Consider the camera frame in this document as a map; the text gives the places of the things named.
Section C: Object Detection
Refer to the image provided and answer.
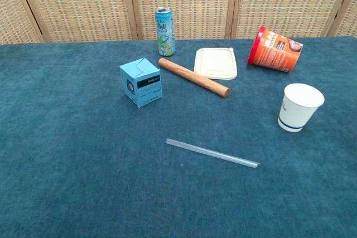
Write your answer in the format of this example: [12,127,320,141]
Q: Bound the woven bamboo folding screen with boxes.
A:
[0,0,357,45]

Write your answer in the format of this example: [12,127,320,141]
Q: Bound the wooden rolling pin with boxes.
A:
[158,57,230,99]

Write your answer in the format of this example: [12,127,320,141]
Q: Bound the transparent plastic straw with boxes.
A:
[165,138,262,169]

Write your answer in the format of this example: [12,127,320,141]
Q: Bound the light blue drink can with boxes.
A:
[154,6,176,57]

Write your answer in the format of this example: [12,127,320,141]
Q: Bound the red instant noodle cup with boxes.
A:
[247,25,304,74]

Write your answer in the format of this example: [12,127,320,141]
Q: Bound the light blue cardboard box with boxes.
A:
[119,57,163,108]

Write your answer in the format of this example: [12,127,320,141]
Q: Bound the beige plastic lid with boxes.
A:
[194,47,238,80]

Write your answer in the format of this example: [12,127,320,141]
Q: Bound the white paper cup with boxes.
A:
[277,82,326,133]

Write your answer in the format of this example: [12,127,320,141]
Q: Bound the blue table cloth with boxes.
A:
[0,36,357,238]

